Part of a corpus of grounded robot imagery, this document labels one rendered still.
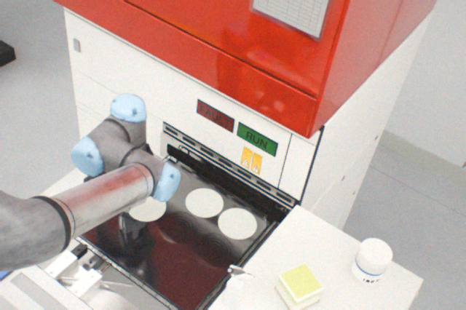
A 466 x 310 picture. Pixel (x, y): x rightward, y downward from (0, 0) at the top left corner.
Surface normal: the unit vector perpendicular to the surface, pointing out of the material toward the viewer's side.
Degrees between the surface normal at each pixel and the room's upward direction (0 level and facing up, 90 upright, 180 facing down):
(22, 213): 32
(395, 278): 0
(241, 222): 0
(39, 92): 0
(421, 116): 90
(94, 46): 90
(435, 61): 90
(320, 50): 90
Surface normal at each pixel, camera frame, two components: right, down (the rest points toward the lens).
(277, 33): -0.58, 0.55
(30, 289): 0.10, -0.70
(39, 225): 0.76, -0.23
